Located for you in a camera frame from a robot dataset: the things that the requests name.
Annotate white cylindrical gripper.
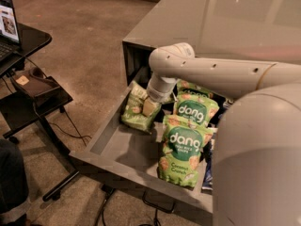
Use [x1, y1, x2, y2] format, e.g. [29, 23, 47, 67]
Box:
[142, 73, 177, 117]

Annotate green jalapeno chip bag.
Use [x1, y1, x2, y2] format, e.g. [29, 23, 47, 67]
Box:
[121, 81, 161, 133]

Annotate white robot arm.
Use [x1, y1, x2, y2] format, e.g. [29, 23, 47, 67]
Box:
[148, 43, 301, 226]

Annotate rear green dang bag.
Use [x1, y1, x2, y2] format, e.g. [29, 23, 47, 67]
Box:
[177, 80, 214, 98]

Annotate green dang bag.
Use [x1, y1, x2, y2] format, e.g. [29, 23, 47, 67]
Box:
[177, 80, 214, 98]
[158, 115, 214, 187]
[173, 93, 219, 126]

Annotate middle green dang bag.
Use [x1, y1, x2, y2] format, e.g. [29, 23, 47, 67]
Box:
[173, 93, 219, 126]

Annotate front green dang bag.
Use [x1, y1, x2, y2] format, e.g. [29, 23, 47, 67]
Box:
[158, 115, 214, 187]

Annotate open grey top drawer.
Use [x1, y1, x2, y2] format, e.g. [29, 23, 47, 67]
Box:
[70, 87, 213, 226]

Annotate front blue kettle chip bag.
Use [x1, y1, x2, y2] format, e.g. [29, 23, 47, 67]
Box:
[201, 136, 215, 191]

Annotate grey counter cabinet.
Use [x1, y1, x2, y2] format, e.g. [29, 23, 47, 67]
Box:
[122, 0, 301, 81]

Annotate brown pouch on shelf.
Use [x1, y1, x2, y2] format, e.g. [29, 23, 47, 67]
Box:
[10, 67, 60, 106]

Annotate black laptop stand table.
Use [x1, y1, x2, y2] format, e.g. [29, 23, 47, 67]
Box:
[0, 24, 79, 202]

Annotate black laptop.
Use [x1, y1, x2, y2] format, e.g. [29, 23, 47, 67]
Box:
[0, 0, 21, 61]

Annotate person's leg in jeans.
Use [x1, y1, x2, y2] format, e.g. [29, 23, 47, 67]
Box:
[0, 139, 29, 226]

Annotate black drawer handle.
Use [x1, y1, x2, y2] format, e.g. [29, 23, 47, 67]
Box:
[142, 189, 176, 214]

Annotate black floor cable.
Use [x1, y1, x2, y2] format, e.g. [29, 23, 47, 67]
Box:
[93, 186, 117, 226]

